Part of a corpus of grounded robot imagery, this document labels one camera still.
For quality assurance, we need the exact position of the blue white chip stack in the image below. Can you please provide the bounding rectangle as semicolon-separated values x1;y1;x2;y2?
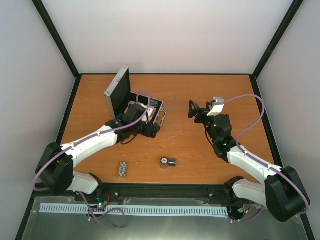
117;161;129;178

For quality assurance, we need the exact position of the red card deck box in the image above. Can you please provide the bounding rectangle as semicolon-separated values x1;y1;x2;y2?
152;108;157;118

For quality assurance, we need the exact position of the black chip stack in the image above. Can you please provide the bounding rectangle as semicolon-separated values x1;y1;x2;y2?
167;158;177;167

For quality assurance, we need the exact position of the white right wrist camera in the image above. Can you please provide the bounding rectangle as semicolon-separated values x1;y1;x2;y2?
207;97;225;117

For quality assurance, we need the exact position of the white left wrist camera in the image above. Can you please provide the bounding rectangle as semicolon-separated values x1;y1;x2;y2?
136;102;155;123

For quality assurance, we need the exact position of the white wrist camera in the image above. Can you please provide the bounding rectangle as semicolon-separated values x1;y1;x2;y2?
136;102;155;123
207;97;225;117

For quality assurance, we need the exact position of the light blue cable duct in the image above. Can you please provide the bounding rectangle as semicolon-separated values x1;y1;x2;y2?
38;203;228;218

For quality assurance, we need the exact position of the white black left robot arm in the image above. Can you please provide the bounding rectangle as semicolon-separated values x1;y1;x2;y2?
35;102;160;202

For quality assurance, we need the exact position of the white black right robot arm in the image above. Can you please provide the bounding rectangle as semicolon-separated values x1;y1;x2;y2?
188;97;311;222

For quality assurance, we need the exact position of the grey chip stack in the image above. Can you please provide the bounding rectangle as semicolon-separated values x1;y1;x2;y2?
160;157;169;169

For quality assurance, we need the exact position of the aluminium poker case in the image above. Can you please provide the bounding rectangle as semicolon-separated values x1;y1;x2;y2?
104;65;167;127

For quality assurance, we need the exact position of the black enclosure frame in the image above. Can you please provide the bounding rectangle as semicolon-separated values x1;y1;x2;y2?
14;0;316;240

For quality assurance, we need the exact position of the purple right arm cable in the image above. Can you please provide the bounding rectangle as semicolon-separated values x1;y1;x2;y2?
212;93;312;224

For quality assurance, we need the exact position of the blue Texas Hold'em card deck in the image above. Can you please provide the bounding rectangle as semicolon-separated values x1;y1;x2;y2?
124;101;136;115

